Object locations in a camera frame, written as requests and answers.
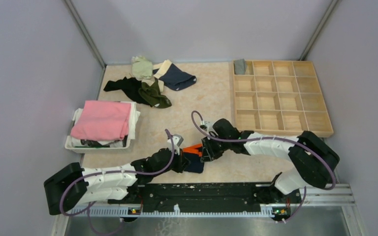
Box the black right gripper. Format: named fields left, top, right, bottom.
left=201, top=133, right=231, bottom=162

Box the navy orange underwear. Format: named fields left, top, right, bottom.
left=183, top=144, right=205, bottom=174

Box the navy underwear cream waistband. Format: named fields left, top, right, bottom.
left=153, top=59, right=197, bottom=91

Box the grey underwear white waistband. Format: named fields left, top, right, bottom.
left=233, top=59, right=247, bottom=75

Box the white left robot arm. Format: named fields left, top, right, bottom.
left=44, top=148, right=191, bottom=215

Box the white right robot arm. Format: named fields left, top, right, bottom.
left=198, top=118, right=340, bottom=203

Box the dark green underwear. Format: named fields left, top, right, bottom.
left=138, top=79, right=172, bottom=109

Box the black underwear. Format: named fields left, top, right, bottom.
left=103, top=77, right=150, bottom=106

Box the light green underwear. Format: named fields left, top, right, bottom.
left=131, top=56, right=153, bottom=80

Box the pink folded cloth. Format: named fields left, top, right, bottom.
left=70, top=100, right=131, bottom=141

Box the white perforated plastic basket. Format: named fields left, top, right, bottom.
left=64, top=109, right=134, bottom=154

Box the wooden compartment tray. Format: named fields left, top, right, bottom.
left=232, top=60, right=334, bottom=138

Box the white folded cloth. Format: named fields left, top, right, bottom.
left=69, top=101, right=140, bottom=148

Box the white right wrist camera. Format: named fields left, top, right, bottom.
left=200, top=121, right=214, bottom=133

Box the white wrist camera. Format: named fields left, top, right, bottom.
left=200, top=121, right=214, bottom=133
left=167, top=134, right=184, bottom=154

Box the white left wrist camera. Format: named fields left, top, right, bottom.
left=167, top=134, right=184, bottom=154

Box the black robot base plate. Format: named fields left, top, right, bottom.
left=107, top=182, right=301, bottom=213

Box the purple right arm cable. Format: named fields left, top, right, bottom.
left=190, top=111, right=337, bottom=224

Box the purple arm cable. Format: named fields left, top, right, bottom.
left=190, top=111, right=337, bottom=224
left=59, top=129, right=176, bottom=236

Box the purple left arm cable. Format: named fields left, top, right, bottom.
left=59, top=129, right=176, bottom=236

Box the aluminium frame rail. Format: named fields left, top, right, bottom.
left=70, top=182, right=368, bottom=236

